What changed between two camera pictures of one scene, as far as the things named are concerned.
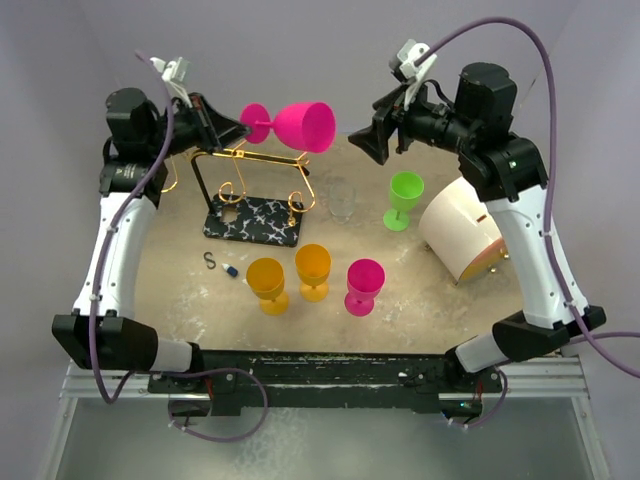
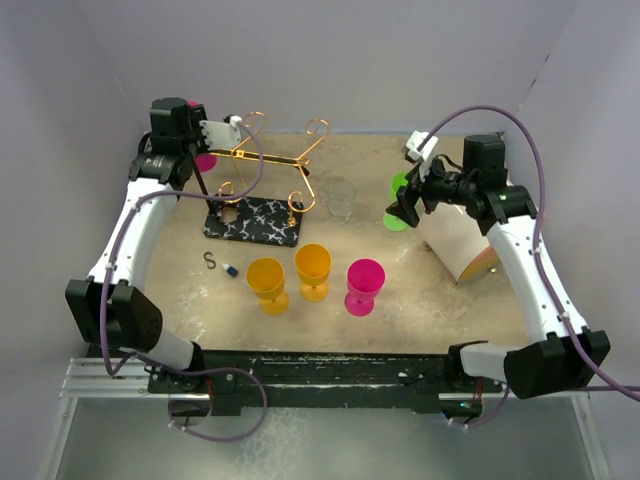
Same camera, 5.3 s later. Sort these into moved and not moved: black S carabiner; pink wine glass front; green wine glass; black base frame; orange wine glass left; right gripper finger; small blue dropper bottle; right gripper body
Moved: right gripper finger; right gripper body
Not moved: black base frame; black S carabiner; green wine glass; small blue dropper bottle; orange wine glass left; pink wine glass front
